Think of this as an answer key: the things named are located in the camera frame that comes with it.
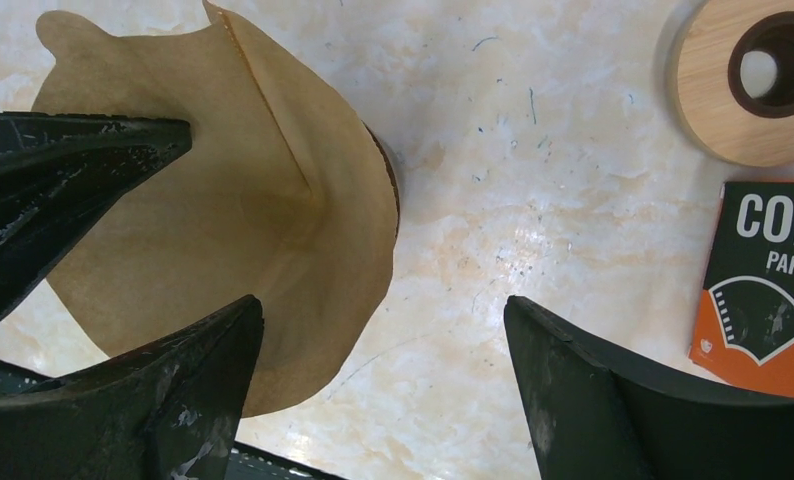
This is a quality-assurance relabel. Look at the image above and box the brown paper coffee filter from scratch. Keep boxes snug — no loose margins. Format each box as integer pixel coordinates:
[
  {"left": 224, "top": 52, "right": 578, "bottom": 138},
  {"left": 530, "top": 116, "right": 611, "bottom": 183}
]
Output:
[{"left": 33, "top": 3, "right": 399, "bottom": 417}]

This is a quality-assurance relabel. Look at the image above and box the coffee filter box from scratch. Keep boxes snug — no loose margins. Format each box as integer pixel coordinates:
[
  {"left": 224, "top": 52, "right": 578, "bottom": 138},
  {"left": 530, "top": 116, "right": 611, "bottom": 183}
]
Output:
[{"left": 688, "top": 181, "right": 794, "bottom": 398}]

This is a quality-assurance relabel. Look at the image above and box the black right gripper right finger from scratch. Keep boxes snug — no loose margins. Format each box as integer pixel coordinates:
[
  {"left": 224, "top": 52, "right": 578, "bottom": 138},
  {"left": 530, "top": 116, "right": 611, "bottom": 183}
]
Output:
[{"left": 504, "top": 296, "right": 794, "bottom": 479}]

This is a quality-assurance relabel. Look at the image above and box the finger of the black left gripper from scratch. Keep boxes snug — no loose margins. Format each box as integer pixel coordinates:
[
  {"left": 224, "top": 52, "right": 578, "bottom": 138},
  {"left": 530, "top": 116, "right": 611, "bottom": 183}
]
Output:
[{"left": 0, "top": 112, "right": 192, "bottom": 321}]

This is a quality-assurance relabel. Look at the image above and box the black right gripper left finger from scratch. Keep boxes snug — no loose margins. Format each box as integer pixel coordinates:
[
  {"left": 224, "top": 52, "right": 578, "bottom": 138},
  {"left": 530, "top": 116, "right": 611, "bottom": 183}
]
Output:
[{"left": 0, "top": 295, "right": 264, "bottom": 479}]

